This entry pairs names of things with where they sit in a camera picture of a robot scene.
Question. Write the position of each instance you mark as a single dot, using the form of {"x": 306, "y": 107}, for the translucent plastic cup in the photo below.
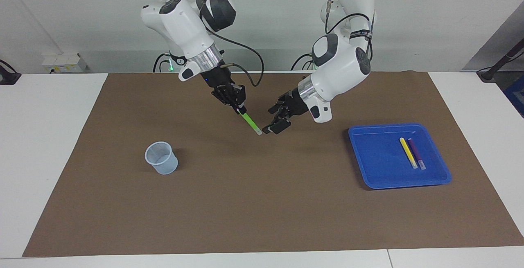
{"x": 161, "y": 165}

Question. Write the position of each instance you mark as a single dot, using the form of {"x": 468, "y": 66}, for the purple marker pen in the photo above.
{"x": 416, "y": 153}

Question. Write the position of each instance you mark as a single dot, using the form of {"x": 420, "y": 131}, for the blue crate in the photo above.
{"x": 516, "y": 96}

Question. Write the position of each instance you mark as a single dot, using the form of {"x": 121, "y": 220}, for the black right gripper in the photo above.
{"x": 217, "y": 82}

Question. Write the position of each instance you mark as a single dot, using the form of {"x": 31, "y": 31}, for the yellow marker pen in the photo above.
{"x": 408, "y": 153}

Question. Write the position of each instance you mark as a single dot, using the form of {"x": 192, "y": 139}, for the white power strip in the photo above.
{"x": 61, "y": 61}

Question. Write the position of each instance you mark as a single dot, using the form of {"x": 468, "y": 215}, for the black table clamp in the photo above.
{"x": 8, "y": 77}

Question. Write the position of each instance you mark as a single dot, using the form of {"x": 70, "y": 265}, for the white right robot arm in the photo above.
{"x": 184, "y": 26}

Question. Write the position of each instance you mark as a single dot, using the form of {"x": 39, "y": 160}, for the green marker pen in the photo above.
{"x": 250, "y": 122}

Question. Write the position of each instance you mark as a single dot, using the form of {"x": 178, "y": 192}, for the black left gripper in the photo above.
{"x": 297, "y": 102}

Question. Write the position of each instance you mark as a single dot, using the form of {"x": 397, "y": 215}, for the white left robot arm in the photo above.
{"x": 339, "y": 67}

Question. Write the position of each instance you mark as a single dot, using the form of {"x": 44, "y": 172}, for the black stand pole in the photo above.
{"x": 497, "y": 65}

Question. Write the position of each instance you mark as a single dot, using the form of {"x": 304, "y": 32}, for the blue plastic tray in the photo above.
{"x": 376, "y": 157}

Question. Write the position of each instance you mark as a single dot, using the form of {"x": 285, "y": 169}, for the brown table mat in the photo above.
{"x": 262, "y": 202}

